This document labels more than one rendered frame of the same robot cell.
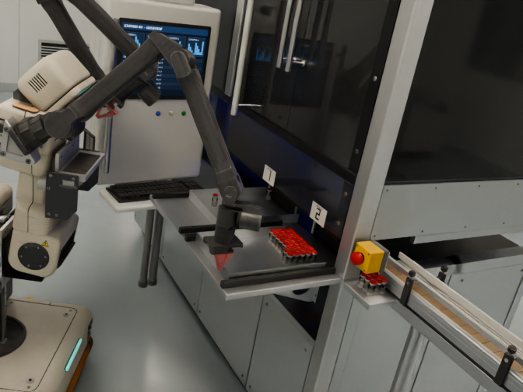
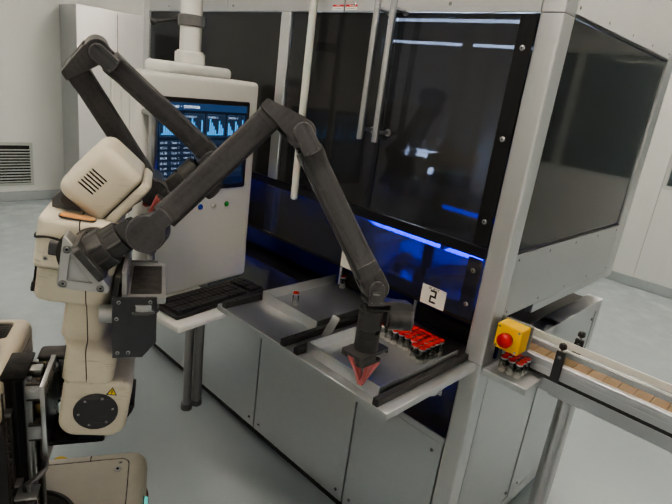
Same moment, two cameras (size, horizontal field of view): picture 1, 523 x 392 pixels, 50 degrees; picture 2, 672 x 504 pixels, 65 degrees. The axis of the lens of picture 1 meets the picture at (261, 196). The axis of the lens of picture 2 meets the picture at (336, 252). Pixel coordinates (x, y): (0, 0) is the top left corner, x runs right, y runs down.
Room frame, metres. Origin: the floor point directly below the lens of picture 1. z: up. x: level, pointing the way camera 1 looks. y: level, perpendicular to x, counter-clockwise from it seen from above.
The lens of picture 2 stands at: (0.38, 0.48, 1.58)
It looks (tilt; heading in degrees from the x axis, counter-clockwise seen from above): 18 degrees down; 345
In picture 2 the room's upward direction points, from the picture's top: 8 degrees clockwise
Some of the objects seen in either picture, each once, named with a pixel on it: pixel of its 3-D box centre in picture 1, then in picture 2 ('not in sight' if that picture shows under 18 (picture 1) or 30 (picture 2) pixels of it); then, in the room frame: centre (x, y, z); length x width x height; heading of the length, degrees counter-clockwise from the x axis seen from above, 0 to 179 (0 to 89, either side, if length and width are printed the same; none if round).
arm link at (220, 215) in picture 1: (229, 215); (372, 317); (1.44, 0.08, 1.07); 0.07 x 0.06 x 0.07; 87
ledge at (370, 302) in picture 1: (373, 292); (514, 374); (1.52, -0.40, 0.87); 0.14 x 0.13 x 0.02; 122
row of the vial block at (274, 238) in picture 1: (282, 247); (403, 341); (1.64, -0.10, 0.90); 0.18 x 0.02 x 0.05; 31
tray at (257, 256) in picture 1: (259, 251); (383, 351); (1.60, -0.03, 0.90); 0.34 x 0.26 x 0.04; 122
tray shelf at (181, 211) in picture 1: (245, 233); (348, 332); (1.76, 0.03, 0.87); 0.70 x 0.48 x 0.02; 32
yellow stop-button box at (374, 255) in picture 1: (370, 257); (513, 336); (1.51, -0.35, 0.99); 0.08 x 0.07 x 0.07; 122
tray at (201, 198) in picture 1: (243, 205); (327, 299); (1.94, 0.06, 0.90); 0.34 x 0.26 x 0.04; 122
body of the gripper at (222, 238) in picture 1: (224, 234); (366, 340); (1.44, 0.09, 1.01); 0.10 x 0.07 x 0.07; 122
